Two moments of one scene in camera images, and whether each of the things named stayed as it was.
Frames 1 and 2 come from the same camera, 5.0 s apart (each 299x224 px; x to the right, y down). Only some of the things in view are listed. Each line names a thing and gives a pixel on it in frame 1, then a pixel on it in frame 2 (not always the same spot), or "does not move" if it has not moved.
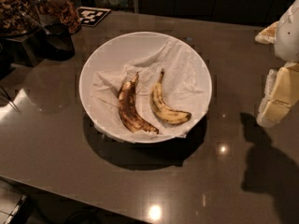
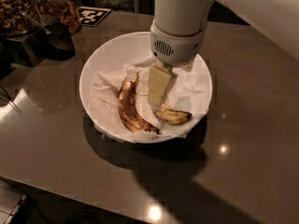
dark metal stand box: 27,49 does not move
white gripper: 289,37 to 177,48
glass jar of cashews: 19,15 does not move
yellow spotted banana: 172,116 does not move
